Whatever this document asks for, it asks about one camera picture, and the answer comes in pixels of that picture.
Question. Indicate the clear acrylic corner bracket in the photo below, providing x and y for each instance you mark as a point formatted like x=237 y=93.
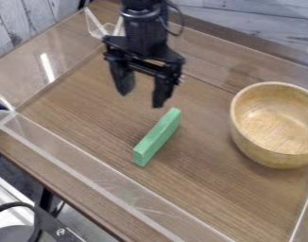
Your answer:
x=100 y=30

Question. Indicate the clear acrylic tray wall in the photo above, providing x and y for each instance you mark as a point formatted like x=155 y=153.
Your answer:
x=68 y=131

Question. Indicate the green rectangular block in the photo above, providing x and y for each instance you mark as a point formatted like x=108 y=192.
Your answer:
x=156 y=137

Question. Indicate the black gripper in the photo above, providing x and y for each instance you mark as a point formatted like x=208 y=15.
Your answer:
x=157 y=61

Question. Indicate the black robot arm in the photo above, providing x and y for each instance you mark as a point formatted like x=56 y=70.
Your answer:
x=145 y=22

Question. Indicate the brown wooden bowl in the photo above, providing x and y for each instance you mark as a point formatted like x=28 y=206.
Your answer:
x=268 y=124

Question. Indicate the black table leg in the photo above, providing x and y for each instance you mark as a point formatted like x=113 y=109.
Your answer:
x=45 y=200

